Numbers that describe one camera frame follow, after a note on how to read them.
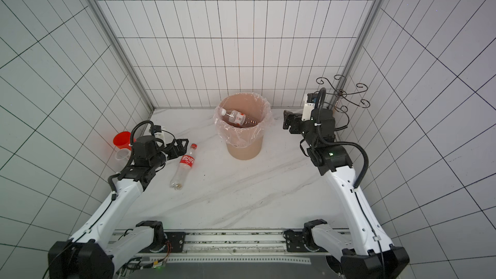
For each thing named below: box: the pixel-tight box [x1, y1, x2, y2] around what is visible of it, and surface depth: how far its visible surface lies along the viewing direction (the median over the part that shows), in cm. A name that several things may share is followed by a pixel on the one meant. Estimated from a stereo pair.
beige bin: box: [213, 92, 273, 161], surface depth 87 cm
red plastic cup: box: [113, 131, 132, 152], surface depth 87 cm
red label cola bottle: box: [169, 143, 198, 191], surface depth 91 cm
